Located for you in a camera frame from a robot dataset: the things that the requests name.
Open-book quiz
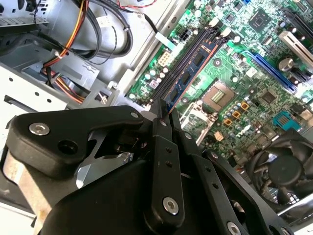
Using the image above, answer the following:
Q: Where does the blue RAM stick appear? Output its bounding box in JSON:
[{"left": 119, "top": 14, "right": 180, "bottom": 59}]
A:
[{"left": 162, "top": 43, "right": 219, "bottom": 110}]

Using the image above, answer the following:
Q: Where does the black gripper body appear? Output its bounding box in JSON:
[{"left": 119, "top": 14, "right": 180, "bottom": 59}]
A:
[{"left": 34, "top": 159, "right": 221, "bottom": 235}]

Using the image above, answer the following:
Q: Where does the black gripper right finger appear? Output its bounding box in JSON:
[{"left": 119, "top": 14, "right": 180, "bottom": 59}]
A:
[{"left": 170, "top": 108, "right": 295, "bottom": 235}]

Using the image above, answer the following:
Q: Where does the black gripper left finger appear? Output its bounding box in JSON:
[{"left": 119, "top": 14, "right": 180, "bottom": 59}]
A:
[{"left": 6, "top": 97, "right": 186, "bottom": 230}]

